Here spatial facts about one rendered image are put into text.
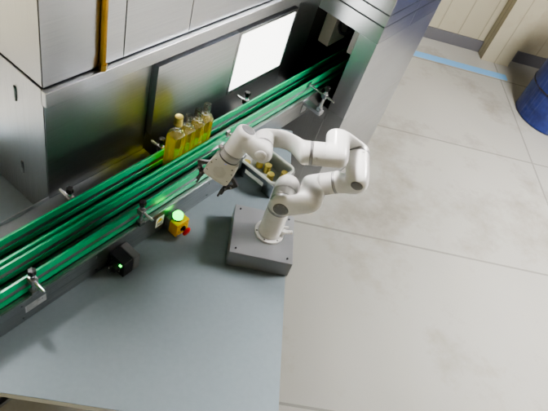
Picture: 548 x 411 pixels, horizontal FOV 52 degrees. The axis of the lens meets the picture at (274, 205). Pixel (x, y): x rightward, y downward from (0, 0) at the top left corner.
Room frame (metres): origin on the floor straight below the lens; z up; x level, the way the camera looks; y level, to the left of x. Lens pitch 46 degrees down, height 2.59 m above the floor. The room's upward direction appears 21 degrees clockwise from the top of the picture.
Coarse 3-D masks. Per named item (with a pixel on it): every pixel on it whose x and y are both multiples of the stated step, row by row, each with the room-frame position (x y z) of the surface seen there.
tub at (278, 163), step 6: (246, 156) 1.94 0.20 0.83; (276, 156) 2.00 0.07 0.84; (246, 162) 1.88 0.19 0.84; (252, 162) 1.97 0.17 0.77; (270, 162) 2.00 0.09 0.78; (276, 162) 1.99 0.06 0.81; (282, 162) 1.98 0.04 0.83; (288, 162) 1.99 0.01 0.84; (252, 168) 1.86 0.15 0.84; (276, 168) 1.99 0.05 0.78; (282, 168) 1.98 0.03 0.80; (288, 168) 1.97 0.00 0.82; (258, 174) 1.85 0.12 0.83; (264, 174) 1.93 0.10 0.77; (276, 174) 1.96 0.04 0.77; (288, 174) 1.91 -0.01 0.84; (270, 180) 1.83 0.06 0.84
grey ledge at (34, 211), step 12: (132, 156) 1.62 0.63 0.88; (144, 156) 1.65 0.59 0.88; (108, 168) 1.51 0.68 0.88; (120, 168) 1.53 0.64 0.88; (84, 180) 1.40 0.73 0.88; (96, 180) 1.43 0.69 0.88; (36, 204) 1.20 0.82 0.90; (48, 204) 1.23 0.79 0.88; (60, 204) 1.25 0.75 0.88; (12, 216) 1.11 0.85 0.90; (24, 216) 1.15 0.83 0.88; (36, 216) 1.16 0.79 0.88; (0, 228) 1.06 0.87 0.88; (12, 228) 1.08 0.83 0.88
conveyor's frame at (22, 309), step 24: (312, 96) 2.54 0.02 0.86; (264, 120) 2.17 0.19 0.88; (288, 120) 2.36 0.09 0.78; (192, 192) 1.56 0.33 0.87; (120, 240) 1.21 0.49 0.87; (72, 264) 1.03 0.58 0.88; (96, 264) 1.11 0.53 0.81; (48, 288) 0.93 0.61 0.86; (72, 288) 1.01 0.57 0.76; (0, 312) 0.78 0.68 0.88; (24, 312) 0.84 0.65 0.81; (0, 336) 0.75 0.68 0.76
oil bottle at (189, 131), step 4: (184, 128) 1.67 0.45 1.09; (188, 128) 1.68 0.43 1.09; (192, 128) 1.69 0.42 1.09; (184, 132) 1.66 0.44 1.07; (188, 132) 1.67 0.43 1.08; (192, 132) 1.69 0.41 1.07; (188, 136) 1.67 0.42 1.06; (192, 136) 1.69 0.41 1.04; (184, 140) 1.66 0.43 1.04; (188, 140) 1.68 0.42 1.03; (192, 140) 1.70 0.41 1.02; (184, 144) 1.66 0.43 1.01; (188, 144) 1.68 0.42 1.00; (184, 148) 1.66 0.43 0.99; (188, 148) 1.68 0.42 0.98; (184, 152) 1.66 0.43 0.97
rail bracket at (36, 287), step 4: (32, 268) 0.89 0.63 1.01; (28, 272) 0.87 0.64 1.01; (32, 272) 0.87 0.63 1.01; (36, 272) 0.88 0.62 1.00; (28, 276) 0.88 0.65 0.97; (32, 276) 0.87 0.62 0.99; (36, 276) 0.89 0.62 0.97; (28, 280) 0.87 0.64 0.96; (32, 280) 0.87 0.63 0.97; (36, 280) 0.88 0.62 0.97; (32, 284) 0.87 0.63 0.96; (36, 284) 0.87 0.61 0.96; (32, 288) 0.87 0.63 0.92; (36, 288) 0.89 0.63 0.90; (40, 288) 0.86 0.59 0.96; (32, 292) 0.87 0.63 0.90; (36, 292) 0.88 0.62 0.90; (44, 292) 0.86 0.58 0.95
